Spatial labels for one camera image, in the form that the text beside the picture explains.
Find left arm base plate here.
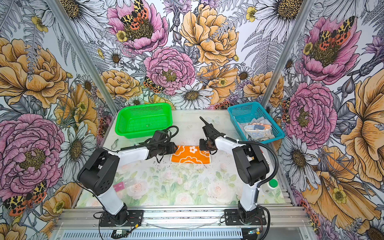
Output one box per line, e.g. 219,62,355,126
100,209,144,228

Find pink clear plastic strip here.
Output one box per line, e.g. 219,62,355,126
113,179,136,192

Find white bottle green cap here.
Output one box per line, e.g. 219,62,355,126
261,179,279,194

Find teal plastic basket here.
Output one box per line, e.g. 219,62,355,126
227,102,285,144

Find green plastic basket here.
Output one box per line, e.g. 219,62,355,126
115,103,173,139

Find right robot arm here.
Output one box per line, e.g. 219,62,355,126
199,117,279,225

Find orange white patterned towel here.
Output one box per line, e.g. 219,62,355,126
171,146,211,165

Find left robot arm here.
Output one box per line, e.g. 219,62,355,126
77,126,179,226

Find grey blue towel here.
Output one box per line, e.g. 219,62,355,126
240,117,275,142

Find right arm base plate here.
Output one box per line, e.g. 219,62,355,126
224,208,267,226

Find metal tongs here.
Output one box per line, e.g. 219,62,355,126
111,139,119,149

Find aluminium front rail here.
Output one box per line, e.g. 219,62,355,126
54,205,310,230

